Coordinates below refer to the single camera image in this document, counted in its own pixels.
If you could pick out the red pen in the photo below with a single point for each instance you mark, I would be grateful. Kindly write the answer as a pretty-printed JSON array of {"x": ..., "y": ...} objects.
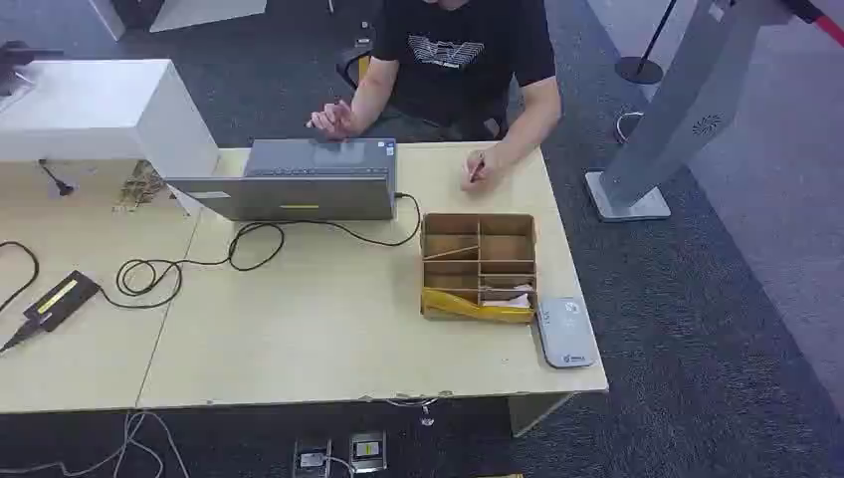
[{"x": 476, "y": 171}]

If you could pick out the person's left hand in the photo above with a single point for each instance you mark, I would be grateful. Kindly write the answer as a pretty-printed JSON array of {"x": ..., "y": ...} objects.
[{"x": 480, "y": 177}]

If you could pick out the white cabinet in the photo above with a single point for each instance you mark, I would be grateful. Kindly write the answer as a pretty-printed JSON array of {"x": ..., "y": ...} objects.
[{"x": 99, "y": 112}]

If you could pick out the person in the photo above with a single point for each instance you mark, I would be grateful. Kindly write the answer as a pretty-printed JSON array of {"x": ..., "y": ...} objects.
[{"x": 455, "y": 72}]

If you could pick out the white cards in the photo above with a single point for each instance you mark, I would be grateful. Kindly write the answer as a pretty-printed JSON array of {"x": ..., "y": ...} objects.
[{"x": 511, "y": 300}]

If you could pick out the red barrier belt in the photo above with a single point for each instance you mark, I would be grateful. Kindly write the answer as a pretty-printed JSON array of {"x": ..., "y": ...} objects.
[{"x": 824, "y": 23}]

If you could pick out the person's right hand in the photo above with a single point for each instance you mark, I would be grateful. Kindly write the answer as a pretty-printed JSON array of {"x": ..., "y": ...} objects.
[{"x": 333, "y": 120}]

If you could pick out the yellow sheet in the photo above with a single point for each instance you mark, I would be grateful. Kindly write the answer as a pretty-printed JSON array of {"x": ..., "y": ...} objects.
[{"x": 461, "y": 307}]

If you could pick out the grey card reader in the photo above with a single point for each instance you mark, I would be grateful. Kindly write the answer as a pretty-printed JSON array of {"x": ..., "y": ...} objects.
[{"x": 566, "y": 333}]

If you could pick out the white furniture panel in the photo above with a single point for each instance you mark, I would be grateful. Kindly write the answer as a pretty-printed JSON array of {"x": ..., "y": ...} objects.
[{"x": 198, "y": 12}]

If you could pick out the black stanchion post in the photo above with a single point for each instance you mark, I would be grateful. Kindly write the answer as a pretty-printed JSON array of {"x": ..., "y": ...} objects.
[{"x": 638, "y": 69}]

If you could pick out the small black plug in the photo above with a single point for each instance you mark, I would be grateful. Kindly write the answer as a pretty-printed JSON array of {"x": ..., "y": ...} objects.
[{"x": 61, "y": 187}]

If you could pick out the brown patterned item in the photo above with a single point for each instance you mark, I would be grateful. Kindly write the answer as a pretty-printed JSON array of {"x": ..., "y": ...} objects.
[{"x": 140, "y": 186}]

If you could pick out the black power adapter brick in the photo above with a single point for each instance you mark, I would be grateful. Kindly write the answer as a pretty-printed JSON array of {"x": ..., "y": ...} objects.
[{"x": 61, "y": 301}]

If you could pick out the pale desk leg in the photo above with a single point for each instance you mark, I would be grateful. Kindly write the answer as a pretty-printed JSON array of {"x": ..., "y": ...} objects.
[{"x": 534, "y": 412}]

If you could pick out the wooden divided card box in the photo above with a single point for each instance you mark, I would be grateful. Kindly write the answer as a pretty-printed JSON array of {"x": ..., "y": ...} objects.
[{"x": 478, "y": 267}]

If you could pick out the grey kiosk stand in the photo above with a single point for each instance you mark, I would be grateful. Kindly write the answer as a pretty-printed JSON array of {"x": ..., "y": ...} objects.
[{"x": 686, "y": 99}]

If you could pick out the grey laptop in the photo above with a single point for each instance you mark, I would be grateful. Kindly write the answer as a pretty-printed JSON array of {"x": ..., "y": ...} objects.
[{"x": 310, "y": 188}]

